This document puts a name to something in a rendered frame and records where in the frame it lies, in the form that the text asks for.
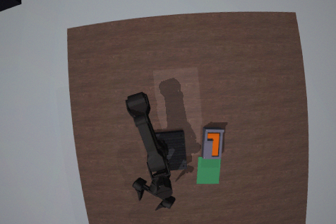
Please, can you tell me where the orange l-shaped part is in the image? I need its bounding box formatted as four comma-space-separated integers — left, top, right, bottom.
208, 133, 220, 156

